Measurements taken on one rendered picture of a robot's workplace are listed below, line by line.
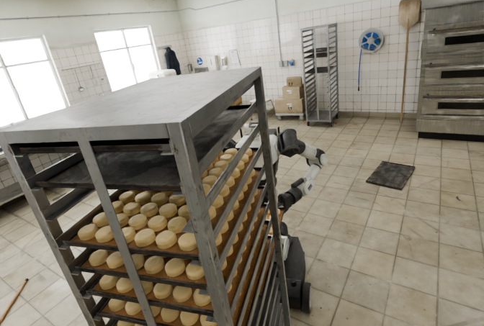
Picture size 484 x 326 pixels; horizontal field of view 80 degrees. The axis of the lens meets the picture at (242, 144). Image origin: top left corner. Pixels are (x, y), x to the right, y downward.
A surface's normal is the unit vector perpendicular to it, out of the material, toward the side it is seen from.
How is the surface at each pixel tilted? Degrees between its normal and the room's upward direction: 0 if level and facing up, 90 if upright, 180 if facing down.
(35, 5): 90
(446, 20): 90
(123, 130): 90
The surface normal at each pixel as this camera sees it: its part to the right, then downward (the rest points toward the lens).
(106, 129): -0.28, 0.40
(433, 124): -0.54, 0.38
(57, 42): 0.83, 0.09
